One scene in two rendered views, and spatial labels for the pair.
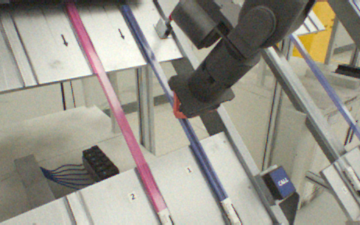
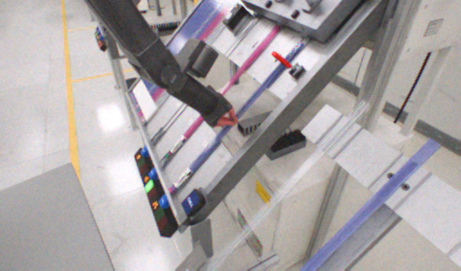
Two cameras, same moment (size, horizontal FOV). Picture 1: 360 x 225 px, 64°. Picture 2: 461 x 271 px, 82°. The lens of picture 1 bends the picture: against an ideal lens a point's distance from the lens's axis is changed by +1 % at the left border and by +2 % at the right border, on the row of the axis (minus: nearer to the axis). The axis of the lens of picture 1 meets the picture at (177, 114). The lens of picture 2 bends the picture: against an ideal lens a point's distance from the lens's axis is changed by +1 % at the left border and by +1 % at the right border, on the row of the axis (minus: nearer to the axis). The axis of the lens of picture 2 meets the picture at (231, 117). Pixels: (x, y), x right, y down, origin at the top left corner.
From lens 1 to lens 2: 80 cm
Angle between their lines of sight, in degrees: 81
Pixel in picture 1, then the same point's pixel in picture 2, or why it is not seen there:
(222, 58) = not seen: hidden behind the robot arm
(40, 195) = (254, 120)
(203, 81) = not seen: hidden behind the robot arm
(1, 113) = (441, 105)
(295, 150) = not seen: outside the picture
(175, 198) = (191, 142)
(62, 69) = (238, 58)
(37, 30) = (254, 33)
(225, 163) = (212, 167)
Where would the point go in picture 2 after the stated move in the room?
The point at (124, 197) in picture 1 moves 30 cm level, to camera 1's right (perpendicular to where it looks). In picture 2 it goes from (190, 119) to (151, 201)
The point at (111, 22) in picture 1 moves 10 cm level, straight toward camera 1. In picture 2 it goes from (284, 48) to (245, 49)
